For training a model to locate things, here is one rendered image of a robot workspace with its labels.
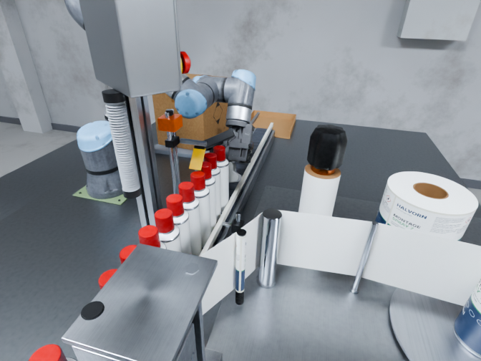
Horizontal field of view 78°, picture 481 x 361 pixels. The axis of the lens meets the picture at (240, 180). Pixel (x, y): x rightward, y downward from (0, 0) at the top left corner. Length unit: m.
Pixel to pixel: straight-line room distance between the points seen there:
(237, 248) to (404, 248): 0.32
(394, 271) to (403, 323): 0.10
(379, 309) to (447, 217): 0.26
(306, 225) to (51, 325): 0.57
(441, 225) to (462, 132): 2.46
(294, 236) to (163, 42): 0.44
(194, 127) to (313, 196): 0.72
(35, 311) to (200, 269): 0.53
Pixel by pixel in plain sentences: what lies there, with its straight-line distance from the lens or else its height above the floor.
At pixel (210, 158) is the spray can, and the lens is 0.76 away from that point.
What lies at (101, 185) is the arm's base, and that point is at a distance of 1.11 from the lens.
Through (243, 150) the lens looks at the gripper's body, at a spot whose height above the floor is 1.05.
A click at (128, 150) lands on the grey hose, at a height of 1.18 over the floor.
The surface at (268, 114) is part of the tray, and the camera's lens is 1.86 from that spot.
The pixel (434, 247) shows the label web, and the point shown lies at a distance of 0.67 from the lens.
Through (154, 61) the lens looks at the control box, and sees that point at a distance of 0.53.
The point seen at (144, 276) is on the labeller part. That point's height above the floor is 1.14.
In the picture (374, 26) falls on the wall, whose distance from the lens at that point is 2.90.
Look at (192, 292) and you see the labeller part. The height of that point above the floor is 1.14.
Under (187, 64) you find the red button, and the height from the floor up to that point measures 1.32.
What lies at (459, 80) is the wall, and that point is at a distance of 3.10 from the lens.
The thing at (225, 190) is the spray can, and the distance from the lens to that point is 0.85.
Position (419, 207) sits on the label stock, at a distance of 0.80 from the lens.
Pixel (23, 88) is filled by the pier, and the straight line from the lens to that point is 4.39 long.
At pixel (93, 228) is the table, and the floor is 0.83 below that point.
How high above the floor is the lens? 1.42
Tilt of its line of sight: 30 degrees down
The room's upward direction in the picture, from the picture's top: 1 degrees clockwise
